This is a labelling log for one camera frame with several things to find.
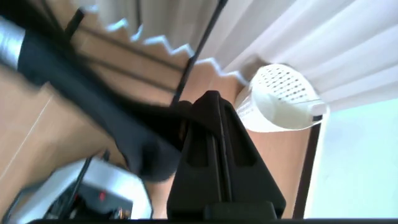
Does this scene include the black short-sleeved shirt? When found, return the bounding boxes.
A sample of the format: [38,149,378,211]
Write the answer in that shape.
[17,29,218,183]

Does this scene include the white laundry basket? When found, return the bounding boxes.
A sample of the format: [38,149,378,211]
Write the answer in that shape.
[234,63,330,133]

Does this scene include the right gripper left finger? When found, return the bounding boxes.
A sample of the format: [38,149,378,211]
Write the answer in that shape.
[167,123,223,218]

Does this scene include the black cable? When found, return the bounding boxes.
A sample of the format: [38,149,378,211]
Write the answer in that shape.
[57,149,111,218]

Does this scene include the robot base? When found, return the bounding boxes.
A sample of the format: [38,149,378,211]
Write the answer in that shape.
[2,157,153,220]

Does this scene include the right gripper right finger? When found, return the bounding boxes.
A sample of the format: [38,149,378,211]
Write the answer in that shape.
[217,90,286,218]

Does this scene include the beige curtain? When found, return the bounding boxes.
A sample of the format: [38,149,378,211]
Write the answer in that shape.
[71,0,398,111]

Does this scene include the black clothes rack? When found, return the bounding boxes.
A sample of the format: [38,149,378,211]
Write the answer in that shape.
[40,0,229,108]

